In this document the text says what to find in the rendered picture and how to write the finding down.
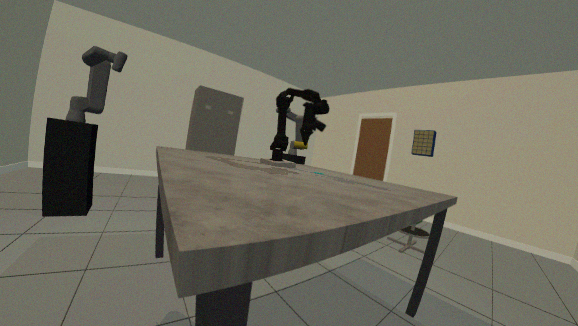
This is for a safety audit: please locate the yellow cylinder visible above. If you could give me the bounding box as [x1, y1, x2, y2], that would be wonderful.
[294, 141, 308, 149]

